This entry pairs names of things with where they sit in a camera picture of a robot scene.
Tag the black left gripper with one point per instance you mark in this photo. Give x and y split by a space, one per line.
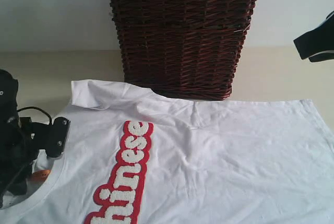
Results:
17 154

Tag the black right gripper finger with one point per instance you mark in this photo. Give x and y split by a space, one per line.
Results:
322 56
317 40

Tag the white t-shirt red lettering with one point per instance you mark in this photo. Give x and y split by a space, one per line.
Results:
133 156

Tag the dark red wicker basket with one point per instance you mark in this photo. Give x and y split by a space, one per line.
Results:
182 48

